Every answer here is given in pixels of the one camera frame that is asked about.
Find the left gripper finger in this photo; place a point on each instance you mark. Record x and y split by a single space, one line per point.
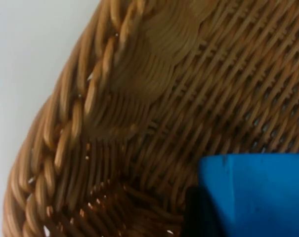
197 214

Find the blue cube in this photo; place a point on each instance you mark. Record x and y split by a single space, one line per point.
258 197

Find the pale brown wicker basket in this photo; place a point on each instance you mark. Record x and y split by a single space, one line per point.
144 98

